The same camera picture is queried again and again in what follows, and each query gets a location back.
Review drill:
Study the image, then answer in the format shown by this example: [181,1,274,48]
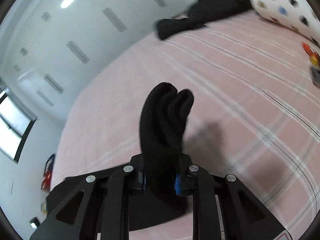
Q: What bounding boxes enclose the white wardrobe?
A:
[1,0,195,123]

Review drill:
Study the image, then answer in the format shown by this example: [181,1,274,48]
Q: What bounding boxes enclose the orange toy on bed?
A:
[302,42,320,68]

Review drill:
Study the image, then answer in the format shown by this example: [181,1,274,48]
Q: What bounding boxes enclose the black clothes pile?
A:
[155,0,252,40]

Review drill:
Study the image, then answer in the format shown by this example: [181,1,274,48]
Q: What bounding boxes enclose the black pants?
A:
[129,82,194,231]

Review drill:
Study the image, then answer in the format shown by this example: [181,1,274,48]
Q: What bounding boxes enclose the white heart-pattern pillow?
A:
[250,0,319,46]

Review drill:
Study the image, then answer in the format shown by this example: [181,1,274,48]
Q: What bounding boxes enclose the black-framed window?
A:
[1,87,37,163]

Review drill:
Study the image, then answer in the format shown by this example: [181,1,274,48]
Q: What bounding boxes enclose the pink plaid bed sheet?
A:
[51,12,319,239]

